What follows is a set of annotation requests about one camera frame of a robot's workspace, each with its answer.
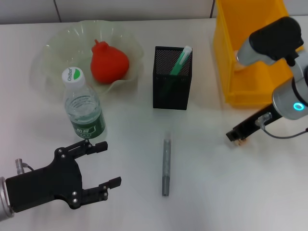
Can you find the green pen white cap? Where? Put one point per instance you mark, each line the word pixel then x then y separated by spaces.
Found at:
pixel 181 60

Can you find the beige eraser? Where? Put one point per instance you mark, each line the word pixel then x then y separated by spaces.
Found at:
pixel 240 142

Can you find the yellow plastic storage bin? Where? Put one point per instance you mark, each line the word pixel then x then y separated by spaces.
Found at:
pixel 223 48

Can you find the grey pen clear cap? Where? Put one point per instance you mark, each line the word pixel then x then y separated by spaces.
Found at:
pixel 166 163

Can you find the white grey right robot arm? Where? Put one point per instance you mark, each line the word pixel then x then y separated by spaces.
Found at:
pixel 276 38

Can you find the red knitted toy fruit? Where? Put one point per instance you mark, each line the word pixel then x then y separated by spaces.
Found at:
pixel 108 62

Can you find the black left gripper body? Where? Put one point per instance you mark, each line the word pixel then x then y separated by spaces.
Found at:
pixel 45 186

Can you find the black mesh pen holder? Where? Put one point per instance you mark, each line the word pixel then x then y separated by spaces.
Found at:
pixel 178 96

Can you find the clear water bottle green label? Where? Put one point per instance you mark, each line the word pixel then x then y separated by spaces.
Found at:
pixel 83 108

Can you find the green translucent fruit plate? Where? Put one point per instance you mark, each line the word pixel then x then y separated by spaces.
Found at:
pixel 60 53

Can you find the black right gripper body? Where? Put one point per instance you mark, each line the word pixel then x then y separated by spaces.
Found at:
pixel 255 124

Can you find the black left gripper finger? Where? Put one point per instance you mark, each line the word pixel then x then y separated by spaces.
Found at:
pixel 98 147
pixel 96 193

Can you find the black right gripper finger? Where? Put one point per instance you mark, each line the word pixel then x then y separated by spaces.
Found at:
pixel 233 134

